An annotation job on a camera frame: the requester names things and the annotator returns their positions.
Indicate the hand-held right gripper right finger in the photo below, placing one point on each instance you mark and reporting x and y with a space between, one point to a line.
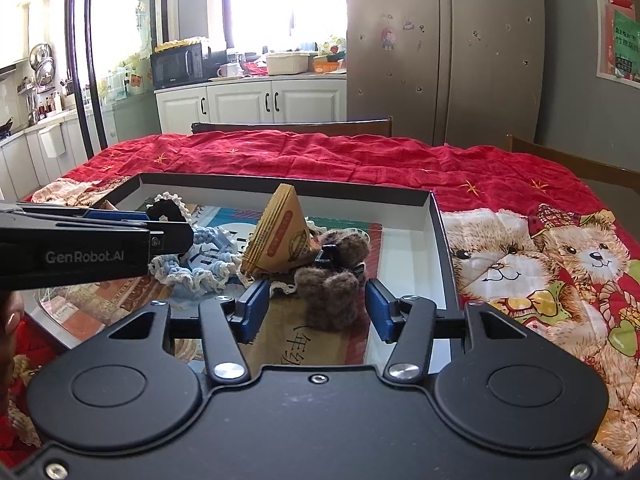
380 312

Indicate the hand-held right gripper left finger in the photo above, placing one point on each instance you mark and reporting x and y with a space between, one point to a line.
255 310

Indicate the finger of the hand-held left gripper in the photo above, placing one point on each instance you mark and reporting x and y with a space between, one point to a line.
115 215
172 239

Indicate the black scrunchie with white lace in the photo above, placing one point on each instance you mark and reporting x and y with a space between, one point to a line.
167 210

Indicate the blue scrunchie with white lace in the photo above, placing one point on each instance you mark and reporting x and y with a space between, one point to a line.
210 260

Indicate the brown plush bear hair clip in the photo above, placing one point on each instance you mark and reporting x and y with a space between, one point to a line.
332 290

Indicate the tan triangular paper packet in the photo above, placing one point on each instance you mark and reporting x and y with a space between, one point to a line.
280 240

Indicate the black shallow tray box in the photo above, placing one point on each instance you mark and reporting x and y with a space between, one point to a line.
405 220

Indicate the person's left hand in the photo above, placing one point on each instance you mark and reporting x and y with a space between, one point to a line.
10 330

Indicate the white hanging waste bin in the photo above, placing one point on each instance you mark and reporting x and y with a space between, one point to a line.
52 141

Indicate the grey kitchen counter cabinets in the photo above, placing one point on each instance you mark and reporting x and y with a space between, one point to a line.
30 160

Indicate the red printed bear blanket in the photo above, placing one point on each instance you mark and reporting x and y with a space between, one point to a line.
350 160

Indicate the black framed sliding glass door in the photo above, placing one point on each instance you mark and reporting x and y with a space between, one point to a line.
95 60

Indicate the white base cabinet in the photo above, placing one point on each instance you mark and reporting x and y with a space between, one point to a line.
250 102

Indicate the black microwave oven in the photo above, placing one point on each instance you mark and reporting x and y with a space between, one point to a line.
180 66

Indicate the hanging steel pot lids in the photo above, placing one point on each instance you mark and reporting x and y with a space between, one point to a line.
41 65

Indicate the white mug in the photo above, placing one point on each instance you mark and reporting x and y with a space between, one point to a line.
227 70

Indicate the yellow cloth on microwave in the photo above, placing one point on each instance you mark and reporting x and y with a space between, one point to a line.
180 44

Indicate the white plastic container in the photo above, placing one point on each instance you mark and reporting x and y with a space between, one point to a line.
286 63

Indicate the orange box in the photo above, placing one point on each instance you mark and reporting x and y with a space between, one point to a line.
329 66

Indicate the floral patterned bag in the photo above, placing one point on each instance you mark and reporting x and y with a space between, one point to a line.
332 45

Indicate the bright window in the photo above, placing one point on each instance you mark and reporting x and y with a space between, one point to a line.
280 5

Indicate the silver double-door refrigerator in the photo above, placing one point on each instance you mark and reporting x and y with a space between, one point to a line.
440 50

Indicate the doll fridge magnet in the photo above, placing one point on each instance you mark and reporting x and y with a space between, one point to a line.
388 38

